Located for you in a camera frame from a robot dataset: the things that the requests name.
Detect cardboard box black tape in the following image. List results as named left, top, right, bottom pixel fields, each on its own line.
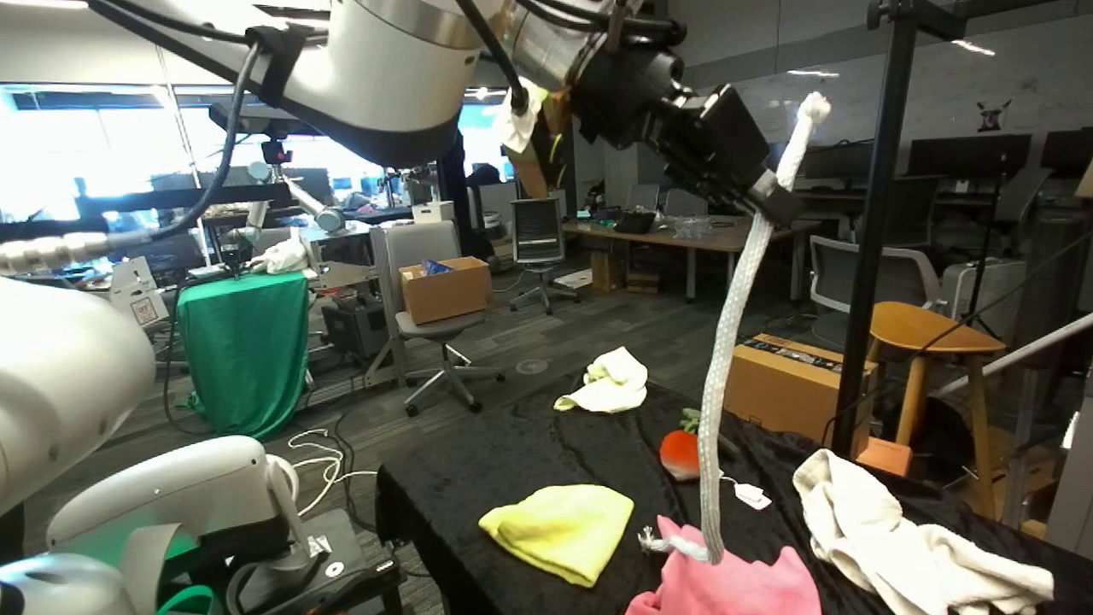
left=725, top=330, right=881, bottom=443

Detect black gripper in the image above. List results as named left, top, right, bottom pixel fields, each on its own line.
left=663, top=83, right=806, bottom=228

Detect wooden stool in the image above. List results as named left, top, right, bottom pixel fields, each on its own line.
left=867, top=297, right=1009, bottom=481

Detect grey office chair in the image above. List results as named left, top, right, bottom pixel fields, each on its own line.
left=367, top=219, right=506, bottom=419

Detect mesh back office chair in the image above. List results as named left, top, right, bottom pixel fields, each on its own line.
left=806, top=232, right=950, bottom=316

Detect small cardboard box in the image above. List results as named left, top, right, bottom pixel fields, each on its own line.
left=397, top=251, right=496, bottom=328

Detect white cloth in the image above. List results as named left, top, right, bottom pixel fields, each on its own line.
left=789, top=443, right=1058, bottom=615

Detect pink cloth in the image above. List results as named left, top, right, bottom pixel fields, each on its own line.
left=620, top=513, right=827, bottom=615

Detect small white paper scrap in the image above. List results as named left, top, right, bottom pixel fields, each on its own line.
left=732, top=479, right=776, bottom=513

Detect wooden office desk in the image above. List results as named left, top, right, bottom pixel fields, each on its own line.
left=559, top=216, right=753, bottom=304

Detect pale green cloth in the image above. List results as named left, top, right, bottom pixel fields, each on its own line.
left=550, top=344, right=653, bottom=418

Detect black table cloth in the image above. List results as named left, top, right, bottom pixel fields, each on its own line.
left=371, top=386, right=1093, bottom=615

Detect black stand pole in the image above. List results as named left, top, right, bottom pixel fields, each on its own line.
left=830, top=0, right=925, bottom=456

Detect green draped cloth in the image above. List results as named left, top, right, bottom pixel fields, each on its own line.
left=173, top=268, right=314, bottom=439

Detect silver tripod pole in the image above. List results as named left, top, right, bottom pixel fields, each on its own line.
left=932, top=304, right=1093, bottom=395

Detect red plush toy green leaves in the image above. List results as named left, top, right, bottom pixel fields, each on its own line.
left=654, top=406, right=705, bottom=485

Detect yellow cloth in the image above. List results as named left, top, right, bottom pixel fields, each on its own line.
left=473, top=481, right=638, bottom=591

